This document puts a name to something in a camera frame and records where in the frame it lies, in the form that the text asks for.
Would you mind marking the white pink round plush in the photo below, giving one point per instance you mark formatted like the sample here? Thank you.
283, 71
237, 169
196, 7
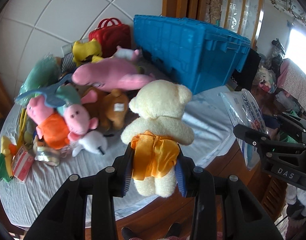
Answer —
128, 54

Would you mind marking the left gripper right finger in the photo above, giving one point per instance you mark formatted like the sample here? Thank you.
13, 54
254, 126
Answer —
243, 216

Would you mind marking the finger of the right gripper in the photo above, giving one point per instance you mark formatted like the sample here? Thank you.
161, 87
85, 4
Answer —
293, 126
257, 138

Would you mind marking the pig plush orange dress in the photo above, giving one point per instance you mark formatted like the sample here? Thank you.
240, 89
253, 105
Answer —
51, 126

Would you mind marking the large pink plush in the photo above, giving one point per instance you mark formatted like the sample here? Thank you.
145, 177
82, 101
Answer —
109, 74

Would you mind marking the red white snack packet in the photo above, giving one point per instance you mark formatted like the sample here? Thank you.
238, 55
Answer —
22, 163

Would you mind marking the white wet wipes pack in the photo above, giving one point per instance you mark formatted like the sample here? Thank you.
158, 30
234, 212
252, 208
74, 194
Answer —
243, 109

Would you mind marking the cream teddy bear orange dress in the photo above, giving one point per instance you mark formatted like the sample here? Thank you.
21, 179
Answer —
156, 136

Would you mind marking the rolled patterned carpet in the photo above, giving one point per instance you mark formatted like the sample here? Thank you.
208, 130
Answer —
213, 11

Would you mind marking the green plush toy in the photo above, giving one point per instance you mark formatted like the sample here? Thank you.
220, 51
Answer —
46, 72

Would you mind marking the small white plush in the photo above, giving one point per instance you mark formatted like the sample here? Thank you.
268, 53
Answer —
93, 142

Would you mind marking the light striped table cloth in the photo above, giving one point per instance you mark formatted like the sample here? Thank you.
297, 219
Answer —
205, 114

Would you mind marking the red toy handbag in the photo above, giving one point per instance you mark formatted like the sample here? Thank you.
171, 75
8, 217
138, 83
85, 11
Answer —
110, 33

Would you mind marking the blue plastic hanger toy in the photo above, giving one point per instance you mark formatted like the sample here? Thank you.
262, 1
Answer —
49, 93

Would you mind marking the blue plastic storage crate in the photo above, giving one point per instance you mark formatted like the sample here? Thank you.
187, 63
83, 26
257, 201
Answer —
196, 54

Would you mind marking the yellow tiger plush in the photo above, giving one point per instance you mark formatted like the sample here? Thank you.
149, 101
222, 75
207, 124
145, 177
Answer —
89, 52

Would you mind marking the brown dog plush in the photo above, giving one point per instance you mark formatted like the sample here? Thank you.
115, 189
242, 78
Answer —
109, 108

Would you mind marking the pig plush red dress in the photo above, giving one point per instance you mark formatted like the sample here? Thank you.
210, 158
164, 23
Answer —
74, 113

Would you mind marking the corn plush toy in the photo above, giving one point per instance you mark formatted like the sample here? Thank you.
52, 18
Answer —
8, 151

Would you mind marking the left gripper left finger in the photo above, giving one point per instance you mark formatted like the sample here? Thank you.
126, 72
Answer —
65, 214

